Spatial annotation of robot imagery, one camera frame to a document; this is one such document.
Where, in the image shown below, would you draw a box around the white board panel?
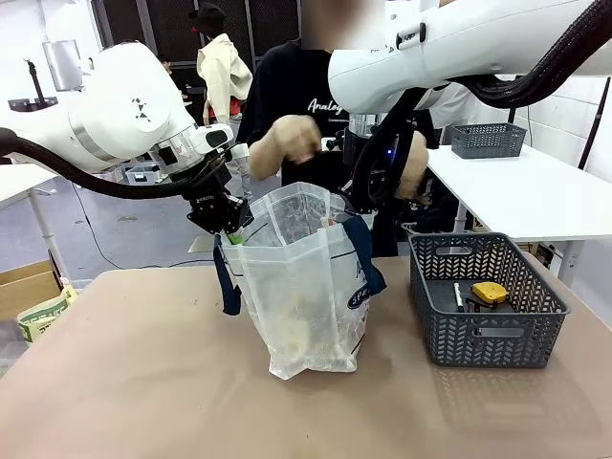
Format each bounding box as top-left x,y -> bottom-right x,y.
41,39 -> 83,93

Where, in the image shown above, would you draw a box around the mannequin with cream hoodie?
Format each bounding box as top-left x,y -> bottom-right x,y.
188,2 -> 254,202

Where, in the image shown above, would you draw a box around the black slanted tripod leg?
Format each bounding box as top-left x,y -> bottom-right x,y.
577,75 -> 612,171

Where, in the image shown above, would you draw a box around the person's left hand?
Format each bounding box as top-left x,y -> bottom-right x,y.
399,166 -> 427,200

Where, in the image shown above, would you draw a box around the grey floor storage bin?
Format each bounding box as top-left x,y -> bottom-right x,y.
123,162 -> 162,186

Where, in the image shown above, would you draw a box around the white side table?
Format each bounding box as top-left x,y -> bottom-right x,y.
426,142 -> 612,289

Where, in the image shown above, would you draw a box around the person's right hand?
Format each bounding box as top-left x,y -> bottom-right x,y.
273,114 -> 323,164

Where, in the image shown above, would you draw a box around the yellow tape measure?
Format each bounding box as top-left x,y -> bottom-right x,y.
470,281 -> 511,306

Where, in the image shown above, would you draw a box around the black arm cable sleeve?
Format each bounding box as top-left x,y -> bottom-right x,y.
0,126 -> 231,203
351,0 -> 612,209

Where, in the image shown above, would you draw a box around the person's right forearm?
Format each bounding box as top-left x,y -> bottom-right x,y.
247,137 -> 289,184

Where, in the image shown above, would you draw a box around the seated person in dark clothes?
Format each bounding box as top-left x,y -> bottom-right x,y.
159,54 -> 192,112

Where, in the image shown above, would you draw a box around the grey plastic lattice basket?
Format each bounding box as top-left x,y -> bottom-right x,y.
408,231 -> 572,369
450,121 -> 528,161

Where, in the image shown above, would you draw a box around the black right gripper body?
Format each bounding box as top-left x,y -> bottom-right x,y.
340,128 -> 401,215

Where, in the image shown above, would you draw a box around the green printed paper bag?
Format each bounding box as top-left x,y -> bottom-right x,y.
16,285 -> 78,345

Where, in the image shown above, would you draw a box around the person's left forearm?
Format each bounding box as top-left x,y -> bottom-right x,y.
404,130 -> 430,176

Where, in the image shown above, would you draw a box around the black right arm cable sleeve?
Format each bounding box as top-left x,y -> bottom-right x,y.
351,0 -> 612,209

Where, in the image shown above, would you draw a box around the person in black t-shirt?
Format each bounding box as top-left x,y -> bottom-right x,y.
235,37 -> 448,259

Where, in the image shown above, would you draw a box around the black item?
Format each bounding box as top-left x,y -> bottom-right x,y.
465,295 -> 517,314

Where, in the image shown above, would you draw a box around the brown cardboard box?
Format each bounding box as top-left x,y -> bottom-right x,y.
0,259 -> 64,322

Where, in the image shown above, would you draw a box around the white desk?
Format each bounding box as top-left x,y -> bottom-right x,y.
0,163 -> 66,288

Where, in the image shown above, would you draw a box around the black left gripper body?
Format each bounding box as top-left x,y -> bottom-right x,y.
185,188 -> 250,236

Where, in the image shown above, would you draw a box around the translucent shopping bag navy handles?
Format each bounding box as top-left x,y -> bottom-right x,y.
212,181 -> 388,382

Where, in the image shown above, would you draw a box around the black stand with tray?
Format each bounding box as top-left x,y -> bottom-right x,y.
8,58 -> 59,114

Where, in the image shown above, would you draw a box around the black left arm cable sleeve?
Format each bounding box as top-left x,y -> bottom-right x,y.
0,126 -> 231,203

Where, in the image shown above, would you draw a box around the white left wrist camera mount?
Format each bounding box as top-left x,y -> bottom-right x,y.
224,142 -> 251,163

